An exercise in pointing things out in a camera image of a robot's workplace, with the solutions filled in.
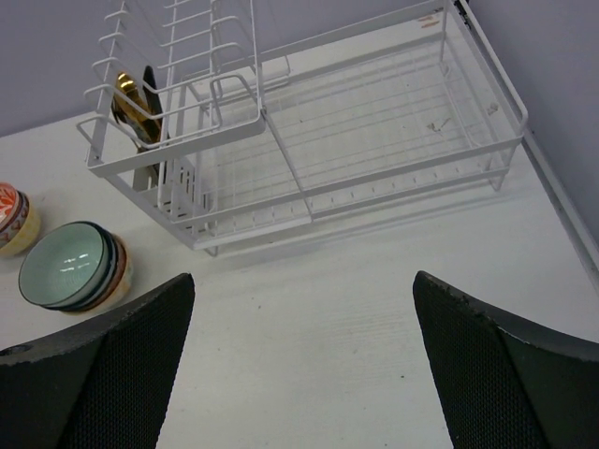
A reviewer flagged blue floral bowl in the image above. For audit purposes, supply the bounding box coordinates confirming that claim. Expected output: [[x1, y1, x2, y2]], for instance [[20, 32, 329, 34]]
[[58, 224, 118, 312]]

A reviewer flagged cream bowl yellow centre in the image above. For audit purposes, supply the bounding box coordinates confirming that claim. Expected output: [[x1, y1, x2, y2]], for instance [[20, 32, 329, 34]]
[[1, 196, 41, 258]]

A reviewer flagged dark rim bowl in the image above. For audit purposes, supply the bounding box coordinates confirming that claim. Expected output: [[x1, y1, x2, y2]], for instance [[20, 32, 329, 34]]
[[78, 233, 127, 311]]

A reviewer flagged blue triangle pattern bowl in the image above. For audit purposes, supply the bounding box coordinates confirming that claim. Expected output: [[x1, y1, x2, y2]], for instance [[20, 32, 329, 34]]
[[1, 190, 30, 247]]

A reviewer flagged gold utensil in holder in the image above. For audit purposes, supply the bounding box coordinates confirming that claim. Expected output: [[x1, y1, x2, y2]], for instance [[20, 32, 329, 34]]
[[111, 65, 163, 144]]

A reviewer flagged cream bowl with star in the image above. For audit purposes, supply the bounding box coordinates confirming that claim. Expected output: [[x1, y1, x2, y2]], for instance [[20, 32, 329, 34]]
[[90, 234, 134, 312]]

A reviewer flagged pink rim bowl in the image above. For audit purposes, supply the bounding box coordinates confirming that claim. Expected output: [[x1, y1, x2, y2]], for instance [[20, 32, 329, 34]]
[[0, 182, 21, 230]]

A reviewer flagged right aluminium table edge rail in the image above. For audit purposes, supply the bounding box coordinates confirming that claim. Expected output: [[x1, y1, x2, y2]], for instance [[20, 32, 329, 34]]
[[469, 1, 598, 283]]

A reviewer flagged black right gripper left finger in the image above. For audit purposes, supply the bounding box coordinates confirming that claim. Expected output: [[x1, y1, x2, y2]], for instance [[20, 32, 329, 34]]
[[1, 273, 195, 448]]

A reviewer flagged teal rim back bowl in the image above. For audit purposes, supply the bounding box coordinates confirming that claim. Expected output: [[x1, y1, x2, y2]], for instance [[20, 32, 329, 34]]
[[18, 222, 115, 310]]

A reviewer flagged white perforated cutlery holder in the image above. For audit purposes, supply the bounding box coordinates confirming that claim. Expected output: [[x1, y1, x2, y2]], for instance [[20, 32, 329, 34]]
[[132, 157, 213, 221]]

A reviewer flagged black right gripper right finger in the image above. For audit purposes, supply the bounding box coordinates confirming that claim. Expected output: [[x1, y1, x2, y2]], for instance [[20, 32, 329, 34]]
[[413, 271, 598, 448]]

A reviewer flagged white wire dish rack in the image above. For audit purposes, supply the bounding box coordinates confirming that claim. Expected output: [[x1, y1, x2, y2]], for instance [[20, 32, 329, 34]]
[[77, 1, 529, 254]]

